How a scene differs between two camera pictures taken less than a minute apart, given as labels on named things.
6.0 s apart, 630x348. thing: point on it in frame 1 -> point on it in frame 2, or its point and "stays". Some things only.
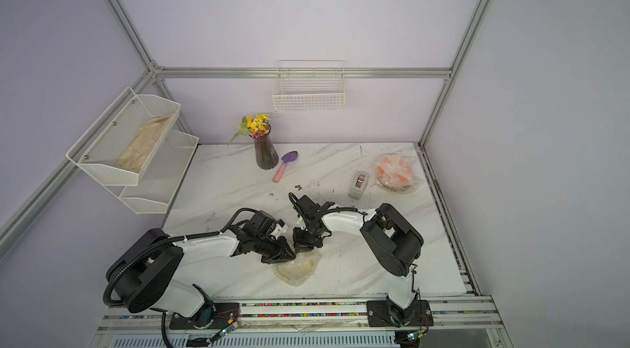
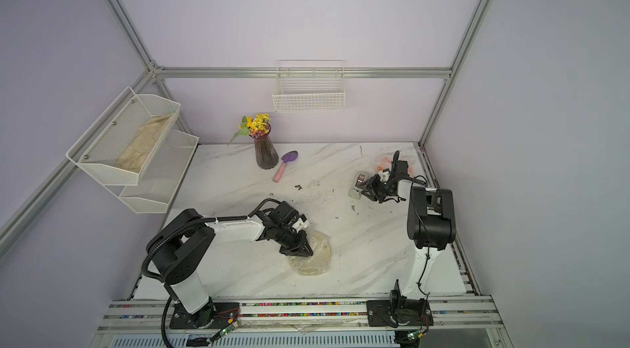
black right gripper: x=299 y=245 -> x=367 y=186
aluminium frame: x=23 y=217 stays
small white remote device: x=358 y=185 stays
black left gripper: x=280 y=254 -> x=298 y=249
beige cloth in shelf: x=134 y=155 stays
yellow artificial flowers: x=256 y=127 stays
